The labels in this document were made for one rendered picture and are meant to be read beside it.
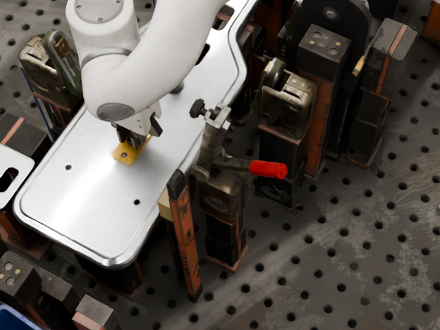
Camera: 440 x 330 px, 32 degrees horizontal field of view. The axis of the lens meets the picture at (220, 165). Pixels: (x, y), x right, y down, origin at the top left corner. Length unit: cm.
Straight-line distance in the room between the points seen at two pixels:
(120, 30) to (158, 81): 8
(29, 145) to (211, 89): 32
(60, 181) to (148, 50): 41
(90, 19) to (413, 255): 83
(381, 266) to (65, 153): 63
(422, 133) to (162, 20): 86
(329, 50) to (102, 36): 40
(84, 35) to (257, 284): 68
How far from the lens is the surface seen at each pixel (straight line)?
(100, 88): 93
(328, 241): 149
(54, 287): 117
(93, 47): 96
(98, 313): 93
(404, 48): 127
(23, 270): 110
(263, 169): 106
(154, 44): 89
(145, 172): 122
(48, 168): 125
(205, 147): 107
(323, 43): 120
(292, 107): 121
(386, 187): 156
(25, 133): 131
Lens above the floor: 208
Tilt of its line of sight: 63 degrees down
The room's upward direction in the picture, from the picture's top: 3 degrees counter-clockwise
